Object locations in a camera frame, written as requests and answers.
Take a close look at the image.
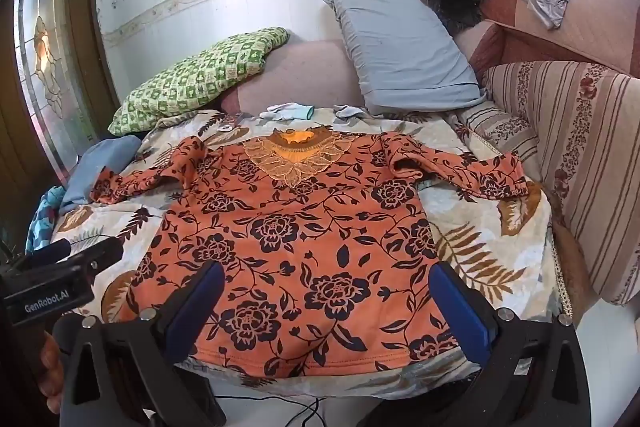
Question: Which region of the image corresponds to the white sock with teal cuff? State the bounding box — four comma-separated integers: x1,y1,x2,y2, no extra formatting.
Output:
257,103,316,122

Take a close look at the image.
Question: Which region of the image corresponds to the brown fuzzy cloth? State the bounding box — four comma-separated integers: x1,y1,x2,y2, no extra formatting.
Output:
552,222,596,323

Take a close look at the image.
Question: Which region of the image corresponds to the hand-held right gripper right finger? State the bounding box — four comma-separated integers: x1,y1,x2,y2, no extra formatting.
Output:
360,259,593,427

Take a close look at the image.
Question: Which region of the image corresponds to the stained glass wooden door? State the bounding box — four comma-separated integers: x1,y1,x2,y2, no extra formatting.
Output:
0,0,126,258

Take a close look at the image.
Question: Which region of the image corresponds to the teal patterned cloth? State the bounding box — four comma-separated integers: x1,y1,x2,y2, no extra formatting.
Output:
25,186,68,255

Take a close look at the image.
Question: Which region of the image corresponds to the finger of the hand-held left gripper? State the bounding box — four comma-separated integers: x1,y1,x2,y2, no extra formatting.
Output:
74,236,126,279

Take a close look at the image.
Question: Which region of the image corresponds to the leaf print blanket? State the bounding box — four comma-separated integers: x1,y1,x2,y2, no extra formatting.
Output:
47,107,576,400

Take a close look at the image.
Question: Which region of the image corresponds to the person's left hand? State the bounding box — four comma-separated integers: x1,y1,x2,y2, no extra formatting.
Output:
39,331,66,414

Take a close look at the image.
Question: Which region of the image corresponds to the pink pillow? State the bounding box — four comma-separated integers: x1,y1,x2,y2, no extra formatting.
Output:
220,39,371,115

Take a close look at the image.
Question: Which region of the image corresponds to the black cable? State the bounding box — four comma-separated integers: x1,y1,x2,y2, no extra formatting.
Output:
210,394,361,427

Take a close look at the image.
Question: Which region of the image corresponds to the blue cloth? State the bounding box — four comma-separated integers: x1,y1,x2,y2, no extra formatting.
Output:
62,134,143,215

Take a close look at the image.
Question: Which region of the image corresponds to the green checked pillow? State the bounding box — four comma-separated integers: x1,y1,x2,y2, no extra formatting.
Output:
107,27,291,138

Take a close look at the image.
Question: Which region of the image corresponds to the grey pillow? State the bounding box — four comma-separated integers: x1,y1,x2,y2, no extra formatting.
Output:
322,0,488,115

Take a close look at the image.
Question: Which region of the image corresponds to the orange floral shirt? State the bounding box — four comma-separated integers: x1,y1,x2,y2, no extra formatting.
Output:
90,127,531,380

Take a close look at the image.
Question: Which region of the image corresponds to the striped floral quilt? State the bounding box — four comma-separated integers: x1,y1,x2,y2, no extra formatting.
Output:
450,59,640,308

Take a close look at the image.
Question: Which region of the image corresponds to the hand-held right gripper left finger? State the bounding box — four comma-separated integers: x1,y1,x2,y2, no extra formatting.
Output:
60,259,227,427

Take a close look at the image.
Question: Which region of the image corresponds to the pink quilt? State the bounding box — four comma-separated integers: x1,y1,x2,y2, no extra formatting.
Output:
452,0,640,78

